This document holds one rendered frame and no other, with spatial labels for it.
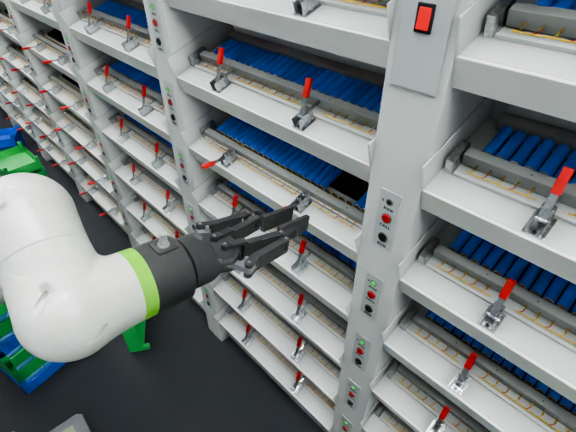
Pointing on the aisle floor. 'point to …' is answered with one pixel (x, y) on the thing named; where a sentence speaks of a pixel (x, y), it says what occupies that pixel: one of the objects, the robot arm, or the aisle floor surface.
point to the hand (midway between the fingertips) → (285, 223)
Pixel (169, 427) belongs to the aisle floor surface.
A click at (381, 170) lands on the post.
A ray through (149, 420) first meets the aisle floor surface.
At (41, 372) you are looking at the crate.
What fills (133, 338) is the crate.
